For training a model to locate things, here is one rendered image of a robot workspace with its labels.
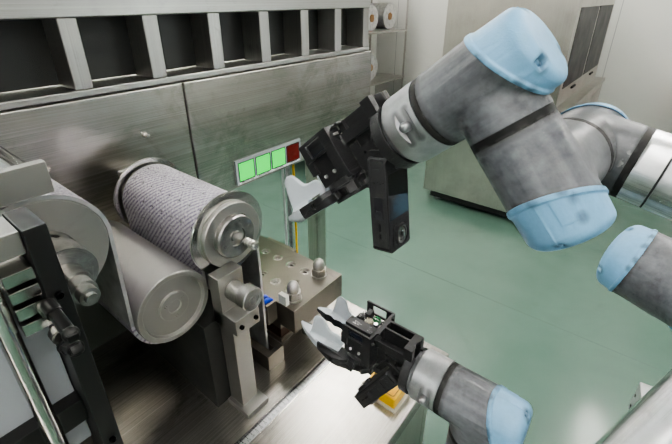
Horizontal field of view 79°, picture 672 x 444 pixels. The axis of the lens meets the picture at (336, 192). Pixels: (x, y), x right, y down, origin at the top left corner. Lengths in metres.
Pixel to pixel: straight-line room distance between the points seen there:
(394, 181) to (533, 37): 0.19
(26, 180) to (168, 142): 0.51
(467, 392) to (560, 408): 1.62
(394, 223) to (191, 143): 0.67
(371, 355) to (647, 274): 0.42
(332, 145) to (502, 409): 0.39
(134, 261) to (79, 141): 0.29
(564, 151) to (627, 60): 4.54
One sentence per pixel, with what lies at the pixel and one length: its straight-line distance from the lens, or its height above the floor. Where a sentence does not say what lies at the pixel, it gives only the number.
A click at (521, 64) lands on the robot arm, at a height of 1.56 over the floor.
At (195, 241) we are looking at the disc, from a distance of 0.68.
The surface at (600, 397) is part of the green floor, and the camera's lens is 2.35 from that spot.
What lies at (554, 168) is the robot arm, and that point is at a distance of 0.36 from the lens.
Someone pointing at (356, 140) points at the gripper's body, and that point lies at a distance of 0.46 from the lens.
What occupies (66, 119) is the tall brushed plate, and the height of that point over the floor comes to 1.41.
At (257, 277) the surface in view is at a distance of 0.83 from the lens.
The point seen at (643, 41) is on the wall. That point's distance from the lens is 4.87.
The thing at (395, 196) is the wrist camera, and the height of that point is 1.41.
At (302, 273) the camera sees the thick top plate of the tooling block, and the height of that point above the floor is 1.03.
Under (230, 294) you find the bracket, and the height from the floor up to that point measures 1.18.
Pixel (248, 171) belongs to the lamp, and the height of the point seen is 1.18.
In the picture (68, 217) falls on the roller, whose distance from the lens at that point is 0.58.
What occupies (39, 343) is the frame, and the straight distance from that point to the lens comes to 0.51.
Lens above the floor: 1.61
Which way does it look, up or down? 26 degrees down
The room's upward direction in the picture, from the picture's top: straight up
